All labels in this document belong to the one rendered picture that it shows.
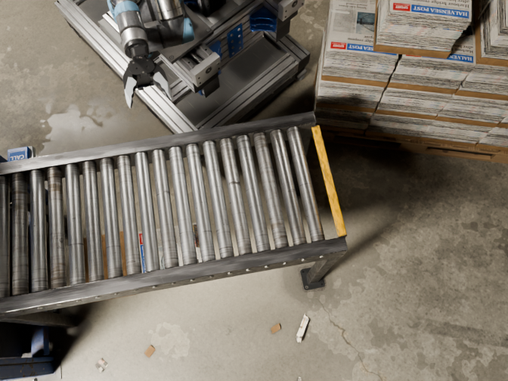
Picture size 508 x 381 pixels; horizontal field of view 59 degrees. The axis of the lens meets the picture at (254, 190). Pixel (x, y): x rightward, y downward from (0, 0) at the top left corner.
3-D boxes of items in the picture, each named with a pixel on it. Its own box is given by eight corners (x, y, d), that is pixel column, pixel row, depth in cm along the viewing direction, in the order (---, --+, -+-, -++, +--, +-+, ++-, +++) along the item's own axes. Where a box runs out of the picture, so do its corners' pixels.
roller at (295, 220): (280, 131, 177) (283, 125, 172) (306, 249, 161) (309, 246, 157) (267, 133, 176) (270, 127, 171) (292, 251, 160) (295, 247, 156)
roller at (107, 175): (115, 159, 173) (110, 153, 168) (125, 281, 158) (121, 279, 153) (101, 161, 173) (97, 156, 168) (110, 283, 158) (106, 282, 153)
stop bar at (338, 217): (319, 126, 171) (320, 124, 169) (347, 236, 157) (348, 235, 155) (311, 128, 171) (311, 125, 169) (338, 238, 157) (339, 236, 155)
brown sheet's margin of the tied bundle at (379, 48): (374, 18, 183) (376, 10, 179) (446, 26, 181) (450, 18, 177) (372, 51, 177) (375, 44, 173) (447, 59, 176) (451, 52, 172)
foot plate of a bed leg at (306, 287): (322, 261, 234) (322, 261, 233) (328, 289, 230) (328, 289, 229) (296, 266, 234) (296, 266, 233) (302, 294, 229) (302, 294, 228)
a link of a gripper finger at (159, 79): (179, 103, 133) (159, 82, 135) (178, 91, 127) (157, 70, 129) (171, 109, 132) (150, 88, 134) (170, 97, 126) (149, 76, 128)
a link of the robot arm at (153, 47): (165, 57, 151) (159, 36, 141) (133, 66, 150) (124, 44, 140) (160, 38, 154) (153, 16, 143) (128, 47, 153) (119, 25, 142)
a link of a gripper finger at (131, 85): (133, 116, 130) (141, 90, 133) (130, 105, 124) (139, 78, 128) (122, 114, 129) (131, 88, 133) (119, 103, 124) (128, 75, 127)
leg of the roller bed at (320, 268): (316, 271, 233) (338, 243, 169) (319, 282, 231) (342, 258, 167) (305, 273, 233) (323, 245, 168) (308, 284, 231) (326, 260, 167)
